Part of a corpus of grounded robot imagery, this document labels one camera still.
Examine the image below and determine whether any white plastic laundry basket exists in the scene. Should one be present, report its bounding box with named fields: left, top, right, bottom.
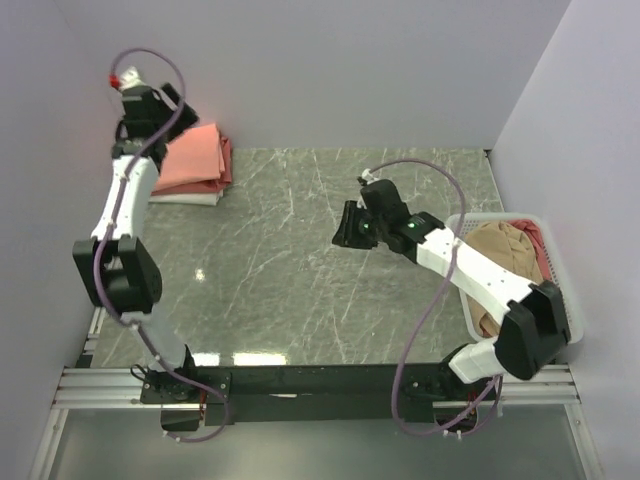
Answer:
left=438, top=212, right=584, bottom=346

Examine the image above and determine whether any salmon pink t-shirt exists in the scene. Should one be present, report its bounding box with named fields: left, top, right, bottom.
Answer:
left=154, top=124, right=226, bottom=192

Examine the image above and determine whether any beige t-shirt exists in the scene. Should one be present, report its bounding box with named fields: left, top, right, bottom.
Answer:
left=459, top=222, right=546, bottom=339

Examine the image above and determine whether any aluminium frame rail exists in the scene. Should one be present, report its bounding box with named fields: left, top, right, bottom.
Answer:
left=52, top=365, right=581, bottom=410

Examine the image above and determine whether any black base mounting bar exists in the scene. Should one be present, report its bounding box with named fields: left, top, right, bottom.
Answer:
left=140, top=363, right=495, bottom=432

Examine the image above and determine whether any folded white t-shirt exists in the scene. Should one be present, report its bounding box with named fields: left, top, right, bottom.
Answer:
left=149, top=192, right=223, bottom=206

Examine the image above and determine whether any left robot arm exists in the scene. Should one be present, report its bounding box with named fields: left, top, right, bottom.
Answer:
left=72, top=79, right=200, bottom=402

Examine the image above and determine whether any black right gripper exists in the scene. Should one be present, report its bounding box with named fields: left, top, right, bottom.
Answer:
left=332, top=200, right=388, bottom=250

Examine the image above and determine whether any dark pink t-shirt in basket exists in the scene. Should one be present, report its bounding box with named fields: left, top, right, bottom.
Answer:
left=510, top=219, right=552, bottom=280

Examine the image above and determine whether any folded red t-shirt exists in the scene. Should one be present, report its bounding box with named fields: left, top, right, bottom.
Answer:
left=152, top=135, right=232, bottom=196

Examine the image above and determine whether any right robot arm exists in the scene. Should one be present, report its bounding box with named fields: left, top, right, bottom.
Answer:
left=332, top=179, right=571, bottom=399

